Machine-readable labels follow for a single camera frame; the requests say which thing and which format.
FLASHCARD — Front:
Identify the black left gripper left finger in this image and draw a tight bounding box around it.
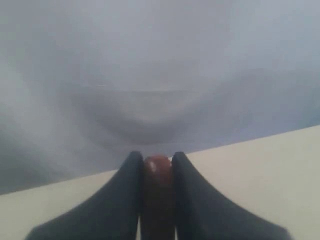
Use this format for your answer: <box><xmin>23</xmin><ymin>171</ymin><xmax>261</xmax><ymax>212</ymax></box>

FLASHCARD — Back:
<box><xmin>26</xmin><ymin>151</ymin><xmax>144</xmax><ymax>240</ymax></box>

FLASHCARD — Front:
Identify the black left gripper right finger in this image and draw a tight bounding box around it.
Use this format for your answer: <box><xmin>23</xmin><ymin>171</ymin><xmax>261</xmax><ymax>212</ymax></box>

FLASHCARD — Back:
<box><xmin>171</xmin><ymin>152</ymin><xmax>292</xmax><ymax>240</ymax></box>

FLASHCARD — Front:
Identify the red-brown wooden spoon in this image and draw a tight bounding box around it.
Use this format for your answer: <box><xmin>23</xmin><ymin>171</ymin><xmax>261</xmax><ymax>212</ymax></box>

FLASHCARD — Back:
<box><xmin>140</xmin><ymin>155</ymin><xmax>175</xmax><ymax>240</ymax></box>

